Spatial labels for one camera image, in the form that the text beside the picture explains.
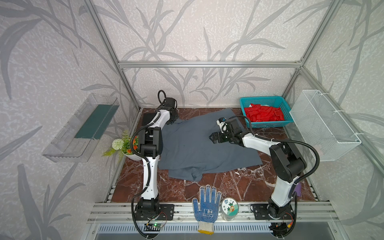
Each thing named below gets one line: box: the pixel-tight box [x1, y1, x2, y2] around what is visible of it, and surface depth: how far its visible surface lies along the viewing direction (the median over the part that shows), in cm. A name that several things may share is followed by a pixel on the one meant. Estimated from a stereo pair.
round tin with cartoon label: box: [220, 197, 239, 221], surface depth 70 cm
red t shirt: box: [244, 103, 285, 122], surface depth 111 cm
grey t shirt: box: [158, 108, 263, 182], surface depth 95 cm
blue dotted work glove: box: [192, 184, 222, 235], surface depth 76 cm
